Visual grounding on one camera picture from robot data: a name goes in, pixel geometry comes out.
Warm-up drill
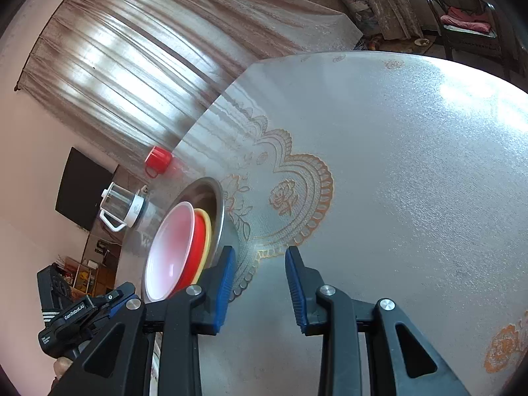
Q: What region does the pile of printed papers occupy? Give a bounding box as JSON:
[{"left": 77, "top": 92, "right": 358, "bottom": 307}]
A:
[{"left": 334, "top": 0, "right": 374, "bottom": 19}]

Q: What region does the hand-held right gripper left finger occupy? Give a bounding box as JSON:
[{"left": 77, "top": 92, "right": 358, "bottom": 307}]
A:
[{"left": 49, "top": 246, "right": 237, "bottom": 396}]

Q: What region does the dark wooden armchair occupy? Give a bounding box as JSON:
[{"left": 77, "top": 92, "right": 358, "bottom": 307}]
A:
[{"left": 425, "top": 0, "right": 512, "bottom": 79}]

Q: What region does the orange wooden cabinet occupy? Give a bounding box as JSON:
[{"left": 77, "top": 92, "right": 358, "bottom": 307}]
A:
[{"left": 82, "top": 256, "right": 122, "bottom": 298}]

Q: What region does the yellow plastic bowl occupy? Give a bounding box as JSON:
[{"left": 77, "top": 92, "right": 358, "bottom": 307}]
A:
[{"left": 194, "top": 208, "right": 213, "bottom": 285}]

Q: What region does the black wall television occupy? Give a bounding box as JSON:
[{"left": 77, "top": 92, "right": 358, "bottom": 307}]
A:
[{"left": 55, "top": 147, "right": 118, "bottom": 230}]

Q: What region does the red plastic bowl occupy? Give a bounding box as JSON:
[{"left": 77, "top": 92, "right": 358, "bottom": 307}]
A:
[{"left": 145, "top": 201, "right": 206, "bottom": 303}]

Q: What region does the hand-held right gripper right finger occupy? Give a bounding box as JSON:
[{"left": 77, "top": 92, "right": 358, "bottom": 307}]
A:
[{"left": 285, "top": 246, "right": 471, "bottom": 396}]

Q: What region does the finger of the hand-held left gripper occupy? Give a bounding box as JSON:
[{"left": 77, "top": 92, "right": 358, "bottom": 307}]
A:
[{"left": 88, "top": 282, "right": 137, "bottom": 331}]

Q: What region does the wide beige sheer curtain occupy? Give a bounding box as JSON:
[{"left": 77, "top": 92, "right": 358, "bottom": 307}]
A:
[{"left": 14, "top": 0, "right": 364, "bottom": 174}]

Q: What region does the small wooden shelf with ornaments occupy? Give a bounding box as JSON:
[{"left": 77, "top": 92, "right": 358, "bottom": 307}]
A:
[{"left": 53, "top": 253, "right": 93, "bottom": 293}]

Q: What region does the stainless steel bowl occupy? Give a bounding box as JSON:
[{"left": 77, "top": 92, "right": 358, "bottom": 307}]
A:
[{"left": 177, "top": 177, "right": 225, "bottom": 269}]

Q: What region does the red mug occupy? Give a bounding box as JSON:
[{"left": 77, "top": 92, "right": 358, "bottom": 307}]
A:
[{"left": 144, "top": 146, "right": 173, "bottom": 178}]

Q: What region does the narrow beige sheer curtain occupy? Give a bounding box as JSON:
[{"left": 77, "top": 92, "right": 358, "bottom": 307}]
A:
[{"left": 350, "top": 0, "right": 425, "bottom": 40}]

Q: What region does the white glass electric kettle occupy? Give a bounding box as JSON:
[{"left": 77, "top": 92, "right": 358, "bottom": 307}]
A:
[{"left": 99, "top": 182, "right": 146, "bottom": 232}]

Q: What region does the pink cloth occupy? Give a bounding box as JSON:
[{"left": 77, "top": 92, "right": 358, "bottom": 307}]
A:
[{"left": 441, "top": 6, "right": 491, "bottom": 34}]

